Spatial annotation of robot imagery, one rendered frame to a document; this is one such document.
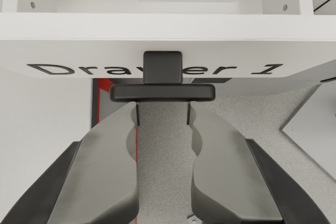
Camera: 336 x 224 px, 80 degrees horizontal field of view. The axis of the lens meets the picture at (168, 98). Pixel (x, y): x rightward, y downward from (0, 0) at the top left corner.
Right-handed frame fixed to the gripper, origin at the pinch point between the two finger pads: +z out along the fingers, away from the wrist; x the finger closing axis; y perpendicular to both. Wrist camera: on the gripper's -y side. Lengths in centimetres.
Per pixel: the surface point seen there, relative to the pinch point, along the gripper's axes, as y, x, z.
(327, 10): -4.9, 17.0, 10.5
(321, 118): 51, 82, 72
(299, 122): 52, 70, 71
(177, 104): 46, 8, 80
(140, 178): 76, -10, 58
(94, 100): 8.1, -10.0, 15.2
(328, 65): 7.9, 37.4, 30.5
